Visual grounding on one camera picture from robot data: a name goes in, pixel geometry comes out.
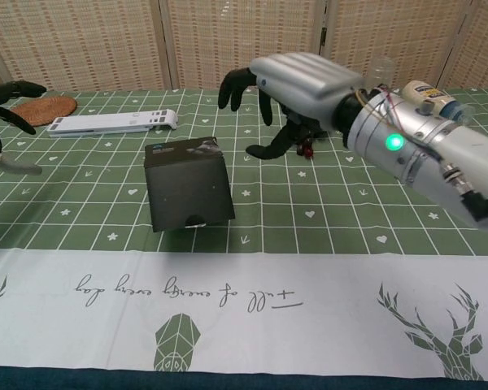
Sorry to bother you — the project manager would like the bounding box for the woven bamboo folding screen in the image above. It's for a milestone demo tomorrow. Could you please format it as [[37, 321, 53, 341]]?
[[0, 0, 488, 93]]

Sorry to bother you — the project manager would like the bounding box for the black cardboard folding box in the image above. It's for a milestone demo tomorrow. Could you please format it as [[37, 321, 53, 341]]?
[[143, 136, 236, 233]]

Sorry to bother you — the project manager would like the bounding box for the clear plastic cup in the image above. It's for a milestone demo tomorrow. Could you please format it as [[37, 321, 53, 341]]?
[[365, 56, 395, 89]]

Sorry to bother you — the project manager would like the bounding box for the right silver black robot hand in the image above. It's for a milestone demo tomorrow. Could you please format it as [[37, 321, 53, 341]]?
[[218, 52, 365, 162]]

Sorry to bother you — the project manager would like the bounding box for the dark red grape bunch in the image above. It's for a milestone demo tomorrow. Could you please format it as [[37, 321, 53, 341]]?
[[295, 136, 316, 158]]

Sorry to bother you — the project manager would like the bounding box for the mayonnaise squeeze bottle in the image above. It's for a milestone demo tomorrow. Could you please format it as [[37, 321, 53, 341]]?
[[401, 80, 475, 125]]

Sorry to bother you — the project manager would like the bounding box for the white folded laptop stand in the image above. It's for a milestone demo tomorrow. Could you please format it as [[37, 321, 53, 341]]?
[[47, 109, 179, 139]]

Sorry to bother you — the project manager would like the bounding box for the green checked white tablecloth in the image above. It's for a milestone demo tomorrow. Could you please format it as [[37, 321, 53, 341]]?
[[0, 87, 488, 373]]

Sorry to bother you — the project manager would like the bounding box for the round woven rattan coaster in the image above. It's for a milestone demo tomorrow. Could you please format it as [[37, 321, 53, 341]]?
[[11, 96, 78, 128]]

